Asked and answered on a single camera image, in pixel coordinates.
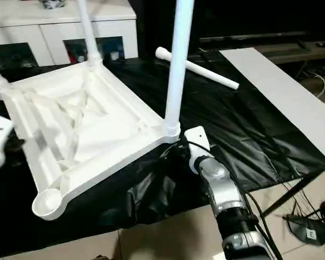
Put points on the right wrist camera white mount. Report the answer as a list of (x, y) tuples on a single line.
[(199, 143)]

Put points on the white plastic table top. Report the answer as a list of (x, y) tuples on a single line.
[(84, 122)]

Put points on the white side table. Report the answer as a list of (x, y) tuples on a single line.
[(281, 94)]

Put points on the white cabinet with glass doors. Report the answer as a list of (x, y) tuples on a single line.
[(29, 24)]

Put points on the black mat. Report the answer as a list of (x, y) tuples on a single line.
[(246, 122)]

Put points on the black tripod leg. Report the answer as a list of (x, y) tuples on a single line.
[(289, 193)]

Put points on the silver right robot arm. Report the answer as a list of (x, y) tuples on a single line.
[(224, 195)]

